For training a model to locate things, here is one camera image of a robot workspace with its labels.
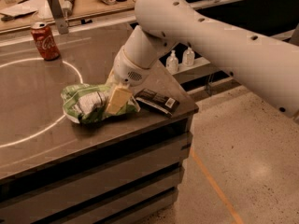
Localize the caulk tube tool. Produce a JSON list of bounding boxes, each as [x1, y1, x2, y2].
[[62, 0, 75, 17]]

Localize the grey drawer cabinet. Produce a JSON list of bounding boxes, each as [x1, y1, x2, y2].
[[0, 116, 192, 224]]

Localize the white paper sheets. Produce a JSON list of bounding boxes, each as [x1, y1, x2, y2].
[[0, 0, 45, 18]]

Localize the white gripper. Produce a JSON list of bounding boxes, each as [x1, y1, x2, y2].
[[105, 49, 155, 115]]

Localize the grey metal bracket post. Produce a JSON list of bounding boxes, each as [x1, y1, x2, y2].
[[47, 0, 68, 35]]

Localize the clear sanitizer bottle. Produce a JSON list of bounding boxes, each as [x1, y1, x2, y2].
[[182, 48, 195, 66], [166, 50, 178, 74]]

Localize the left clear sanitizer bottle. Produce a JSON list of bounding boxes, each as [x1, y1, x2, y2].
[[166, 50, 178, 74]]

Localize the red coke can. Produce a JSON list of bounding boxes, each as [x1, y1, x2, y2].
[[31, 21, 60, 61]]

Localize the right clear sanitizer bottle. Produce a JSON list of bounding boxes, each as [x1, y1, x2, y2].
[[182, 48, 195, 66]]

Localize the black snack bar wrapper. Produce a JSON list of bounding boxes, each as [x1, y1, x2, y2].
[[135, 89, 179, 118]]

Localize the green jalapeno chip bag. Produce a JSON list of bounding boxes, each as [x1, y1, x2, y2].
[[61, 84, 140, 124]]

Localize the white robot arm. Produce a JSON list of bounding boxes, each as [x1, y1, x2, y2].
[[108, 0, 299, 122]]

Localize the wooden back desk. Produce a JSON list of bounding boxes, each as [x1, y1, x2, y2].
[[0, 0, 136, 33]]

